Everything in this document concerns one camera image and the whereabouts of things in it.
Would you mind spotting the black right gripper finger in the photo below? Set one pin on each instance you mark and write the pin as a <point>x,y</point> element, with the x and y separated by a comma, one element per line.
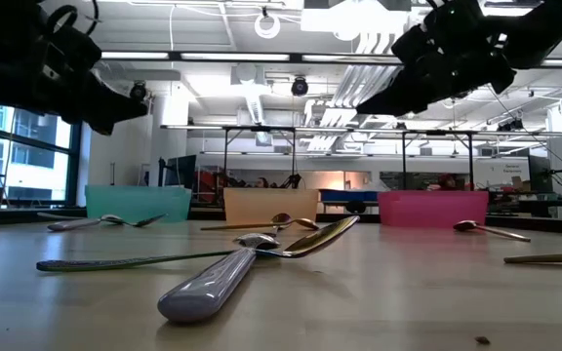
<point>403,92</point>
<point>427,102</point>

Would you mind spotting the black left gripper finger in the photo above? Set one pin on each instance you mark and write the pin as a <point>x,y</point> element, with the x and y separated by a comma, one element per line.
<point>98,123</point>
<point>120,103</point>

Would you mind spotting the rose copper spoon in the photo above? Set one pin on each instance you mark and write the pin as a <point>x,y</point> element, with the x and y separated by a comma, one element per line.
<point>466,225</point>

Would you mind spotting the gold spoon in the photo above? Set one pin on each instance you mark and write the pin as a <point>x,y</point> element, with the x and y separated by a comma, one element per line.
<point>308,223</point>
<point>242,225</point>

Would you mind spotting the long iridescent rainbow spoon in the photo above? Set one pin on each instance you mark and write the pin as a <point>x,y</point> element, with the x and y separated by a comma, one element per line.
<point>320,239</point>

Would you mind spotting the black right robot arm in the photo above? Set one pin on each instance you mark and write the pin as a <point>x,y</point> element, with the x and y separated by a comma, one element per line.
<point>544,29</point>

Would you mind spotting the large dark-framed window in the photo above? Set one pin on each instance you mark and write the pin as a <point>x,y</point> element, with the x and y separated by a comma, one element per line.
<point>32,161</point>

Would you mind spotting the person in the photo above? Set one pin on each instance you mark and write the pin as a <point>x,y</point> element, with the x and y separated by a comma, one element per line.
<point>262,183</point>
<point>446,182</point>

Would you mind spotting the black ceiling spotlight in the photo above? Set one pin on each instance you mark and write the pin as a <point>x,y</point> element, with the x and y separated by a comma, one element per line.
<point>510,125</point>

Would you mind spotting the black computer monitor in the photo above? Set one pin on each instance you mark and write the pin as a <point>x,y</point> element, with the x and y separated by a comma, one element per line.
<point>181,170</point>

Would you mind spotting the teal plastic bin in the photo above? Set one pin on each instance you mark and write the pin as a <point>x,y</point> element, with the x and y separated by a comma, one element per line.
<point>137,205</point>

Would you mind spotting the pink plastic bin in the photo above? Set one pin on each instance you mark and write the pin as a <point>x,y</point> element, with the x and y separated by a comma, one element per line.
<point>432,209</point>

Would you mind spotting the black overhead light bar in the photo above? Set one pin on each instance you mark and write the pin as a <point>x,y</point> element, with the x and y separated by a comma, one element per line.
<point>295,57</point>

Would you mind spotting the blue storage box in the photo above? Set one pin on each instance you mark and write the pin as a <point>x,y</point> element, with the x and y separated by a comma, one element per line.
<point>349,195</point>

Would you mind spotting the brown cardboard box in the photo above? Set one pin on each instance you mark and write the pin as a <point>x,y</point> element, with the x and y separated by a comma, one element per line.
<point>520,184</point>

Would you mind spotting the black round object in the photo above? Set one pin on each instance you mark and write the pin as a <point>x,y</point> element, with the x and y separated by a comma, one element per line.
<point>356,207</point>

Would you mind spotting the black flat screen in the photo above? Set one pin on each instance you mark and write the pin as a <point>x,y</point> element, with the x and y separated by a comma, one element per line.
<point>539,173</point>

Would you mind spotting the orange plastic bin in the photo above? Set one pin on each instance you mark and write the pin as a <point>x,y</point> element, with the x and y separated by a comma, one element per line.
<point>271,205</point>

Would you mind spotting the small dark crumb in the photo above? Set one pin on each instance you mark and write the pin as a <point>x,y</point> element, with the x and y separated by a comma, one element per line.
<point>482,339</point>

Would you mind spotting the black round ceiling camera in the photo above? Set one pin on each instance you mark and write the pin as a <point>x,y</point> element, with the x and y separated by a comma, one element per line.
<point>138,91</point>
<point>299,87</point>

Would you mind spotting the black background rig frame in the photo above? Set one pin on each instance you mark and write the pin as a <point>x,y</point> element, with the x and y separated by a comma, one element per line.
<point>470,161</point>
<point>226,156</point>

